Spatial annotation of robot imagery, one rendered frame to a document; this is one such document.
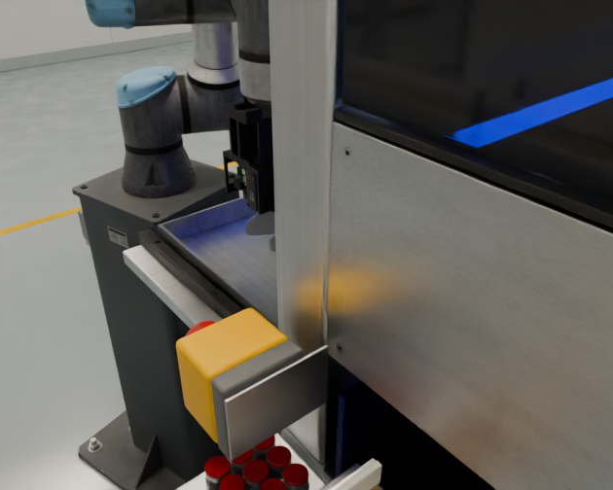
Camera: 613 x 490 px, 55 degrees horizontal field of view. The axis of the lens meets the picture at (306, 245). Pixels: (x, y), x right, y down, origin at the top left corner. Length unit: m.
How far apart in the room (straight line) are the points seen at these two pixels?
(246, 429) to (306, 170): 0.19
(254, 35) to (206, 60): 0.56
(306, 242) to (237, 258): 0.41
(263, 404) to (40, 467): 1.42
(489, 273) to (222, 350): 0.22
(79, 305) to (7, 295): 0.30
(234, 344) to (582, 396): 0.25
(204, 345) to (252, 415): 0.06
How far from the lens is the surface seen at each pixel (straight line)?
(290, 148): 0.41
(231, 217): 0.92
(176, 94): 1.19
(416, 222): 0.34
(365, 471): 0.45
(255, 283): 0.78
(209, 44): 1.15
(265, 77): 0.62
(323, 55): 0.37
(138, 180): 1.24
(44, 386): 2.06
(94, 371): 2.05
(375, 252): 0.37
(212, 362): 0.44
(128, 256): 0.87
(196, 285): 0.76
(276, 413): 0.46
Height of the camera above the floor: 1.32
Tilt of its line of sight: 31 degrees down
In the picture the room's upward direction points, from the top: straight up
